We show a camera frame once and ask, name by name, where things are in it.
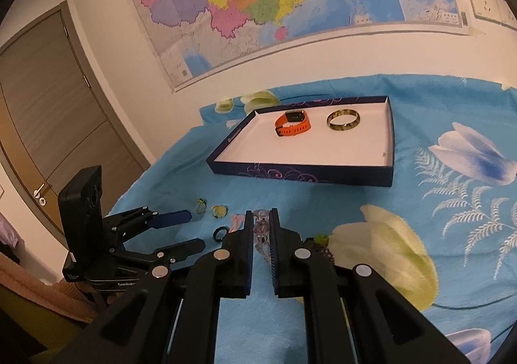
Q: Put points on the brown wooden door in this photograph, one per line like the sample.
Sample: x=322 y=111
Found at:
x=56 y=119

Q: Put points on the olive tortoiseshell bangle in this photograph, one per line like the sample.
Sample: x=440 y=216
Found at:
x=343 y=119

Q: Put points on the orange smart watch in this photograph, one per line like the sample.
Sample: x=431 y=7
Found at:
x=292 y=123

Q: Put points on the white wall socket panel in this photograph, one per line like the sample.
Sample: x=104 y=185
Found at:
x=495 y=11

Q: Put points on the blue floral bed sheet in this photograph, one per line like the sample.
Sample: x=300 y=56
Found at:
x=443 y=234

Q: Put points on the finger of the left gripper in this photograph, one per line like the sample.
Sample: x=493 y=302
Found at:
x=171 y=254
x=169 y=218

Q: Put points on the dark blue tray box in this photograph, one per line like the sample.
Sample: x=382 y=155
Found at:
x=361 y=156

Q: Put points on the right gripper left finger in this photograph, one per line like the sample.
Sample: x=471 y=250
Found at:
x=170 y=316

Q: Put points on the silver door handle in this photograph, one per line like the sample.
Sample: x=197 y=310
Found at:
x=38 y=195

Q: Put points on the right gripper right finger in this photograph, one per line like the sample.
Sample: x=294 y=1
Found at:
x=352 y=315

